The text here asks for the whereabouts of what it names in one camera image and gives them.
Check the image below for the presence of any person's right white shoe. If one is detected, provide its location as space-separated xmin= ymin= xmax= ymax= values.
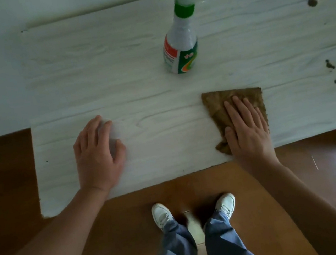
xmin=212 ymin=192 xmax=238 ymax=222

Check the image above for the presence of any person's left hand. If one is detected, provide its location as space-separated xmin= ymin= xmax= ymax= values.
xmin=69 ymin=112 xmax=133 ymax=198

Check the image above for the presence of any person's right forearm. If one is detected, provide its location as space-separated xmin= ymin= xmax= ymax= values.
xmin=245 ymin=148 xmax=336 ymax=255

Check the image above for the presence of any person's white shoe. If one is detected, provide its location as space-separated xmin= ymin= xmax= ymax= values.
xmin=150 ymin=201 xmax=176 ymax=232
xmin=212 ymin=192 xmax=238 ymax=222

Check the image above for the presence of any person's left white shoe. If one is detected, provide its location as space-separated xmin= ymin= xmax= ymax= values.
xmin=150 ymin=201 xmax=176 ymax=232

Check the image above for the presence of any brown cleaning cloth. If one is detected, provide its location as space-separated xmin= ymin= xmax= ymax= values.
xmin=200 ymin=84 xmax=273 ymax=159

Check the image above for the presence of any white green spray bottle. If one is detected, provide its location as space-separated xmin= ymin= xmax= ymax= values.
xmin=154 ymin=0 xmax=221 ymax=77

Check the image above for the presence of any person's left forearm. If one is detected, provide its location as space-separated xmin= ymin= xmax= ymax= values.
xmin=0 ymin=184 xmax=118 ymax=255

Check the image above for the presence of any person's right hand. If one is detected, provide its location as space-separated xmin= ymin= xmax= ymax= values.
xmin=219 ymin=90 xmax=280 ymax=172

